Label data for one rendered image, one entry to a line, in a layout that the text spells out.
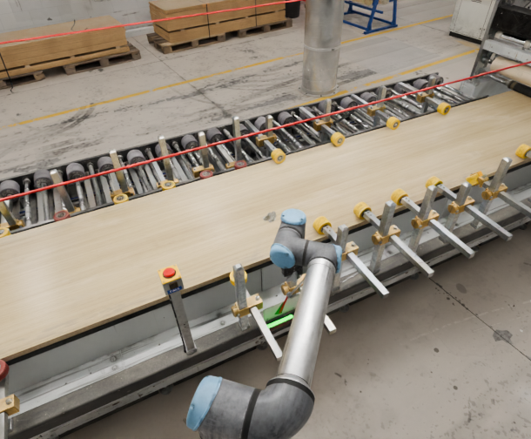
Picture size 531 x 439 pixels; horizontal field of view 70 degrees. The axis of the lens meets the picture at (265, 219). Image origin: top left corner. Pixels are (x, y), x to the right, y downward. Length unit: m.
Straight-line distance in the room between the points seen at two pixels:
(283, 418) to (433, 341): 2.03
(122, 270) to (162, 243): 0.23
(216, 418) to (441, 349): 2.09
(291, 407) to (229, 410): 0.13
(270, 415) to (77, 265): 1.39
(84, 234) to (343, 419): 1.73
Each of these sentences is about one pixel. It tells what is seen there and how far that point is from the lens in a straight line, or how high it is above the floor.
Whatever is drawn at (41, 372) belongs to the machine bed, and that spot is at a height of 0.68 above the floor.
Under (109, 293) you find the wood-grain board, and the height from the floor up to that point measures 0.90.
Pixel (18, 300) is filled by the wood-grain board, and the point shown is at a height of 0.90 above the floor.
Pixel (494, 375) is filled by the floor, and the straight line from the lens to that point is 2.85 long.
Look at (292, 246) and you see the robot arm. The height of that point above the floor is 1.37.
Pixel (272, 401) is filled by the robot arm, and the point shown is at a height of 1.44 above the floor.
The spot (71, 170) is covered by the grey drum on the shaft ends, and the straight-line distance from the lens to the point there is 2.82.
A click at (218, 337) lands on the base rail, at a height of 0.70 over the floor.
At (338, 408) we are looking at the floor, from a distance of 2.47.
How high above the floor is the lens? 2.27
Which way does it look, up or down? 42 degrees down
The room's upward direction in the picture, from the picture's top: 1 degrees counter-clockwise
